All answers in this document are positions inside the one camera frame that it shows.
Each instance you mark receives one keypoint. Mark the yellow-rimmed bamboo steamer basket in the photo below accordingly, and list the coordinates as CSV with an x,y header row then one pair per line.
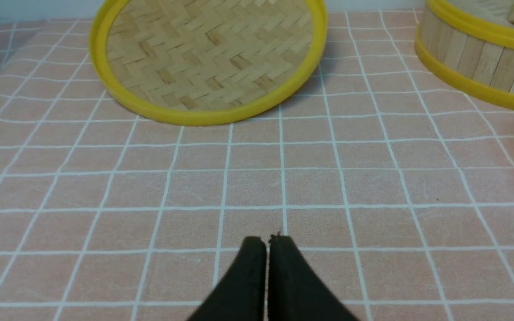
x,y
472,55

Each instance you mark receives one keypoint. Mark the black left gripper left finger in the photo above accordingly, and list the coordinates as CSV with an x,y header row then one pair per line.
x,y
240,295

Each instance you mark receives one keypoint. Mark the yellow-rimmed bamboo steamer lid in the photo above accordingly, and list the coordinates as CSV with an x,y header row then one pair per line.
x,y
206,62

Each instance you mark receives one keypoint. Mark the pink checkered tablecloth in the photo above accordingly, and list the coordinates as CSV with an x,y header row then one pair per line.
x,y
398,189

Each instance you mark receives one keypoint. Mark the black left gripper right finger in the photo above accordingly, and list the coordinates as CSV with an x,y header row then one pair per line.
x,y
295,292

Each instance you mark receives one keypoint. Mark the white steamer liner cloth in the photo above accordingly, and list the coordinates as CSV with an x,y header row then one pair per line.
x,y
499,12

